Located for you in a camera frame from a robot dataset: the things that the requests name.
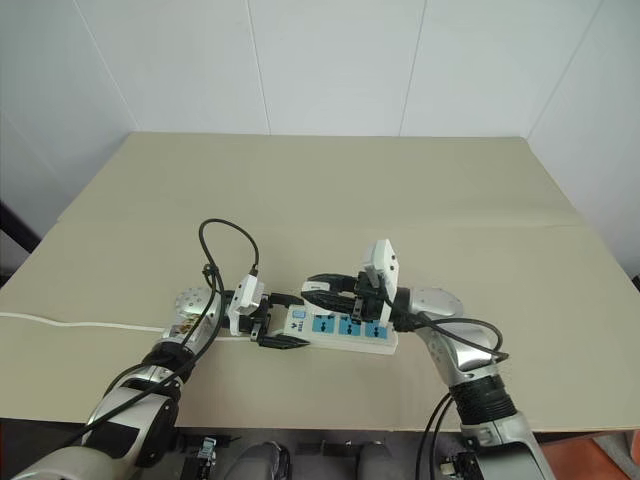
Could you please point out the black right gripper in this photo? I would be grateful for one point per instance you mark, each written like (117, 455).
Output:
(364, 300)

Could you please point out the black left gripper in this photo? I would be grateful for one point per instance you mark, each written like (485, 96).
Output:
(258, 320)

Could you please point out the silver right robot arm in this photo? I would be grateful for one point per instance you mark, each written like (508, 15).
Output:
(435, 300)

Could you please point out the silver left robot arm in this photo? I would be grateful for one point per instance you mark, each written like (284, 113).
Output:
(194, 306)

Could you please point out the white power strip blue sockets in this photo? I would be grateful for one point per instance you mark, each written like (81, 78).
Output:
(327, 326)

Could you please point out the dark rounded grey shape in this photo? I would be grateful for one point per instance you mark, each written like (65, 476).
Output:
(264, 461)

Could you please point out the dark furniture beside table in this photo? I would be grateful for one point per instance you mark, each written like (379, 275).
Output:
(15, 240)

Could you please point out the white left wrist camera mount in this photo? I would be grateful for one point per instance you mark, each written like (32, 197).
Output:
(247, 292)

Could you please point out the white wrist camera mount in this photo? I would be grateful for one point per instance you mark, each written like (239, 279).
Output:
(247, 292)
(385, 260)

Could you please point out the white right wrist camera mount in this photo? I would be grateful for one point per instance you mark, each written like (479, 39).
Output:
(385, 260)

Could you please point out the dark object at wall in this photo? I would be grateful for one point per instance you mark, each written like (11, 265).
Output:
(636, 281)

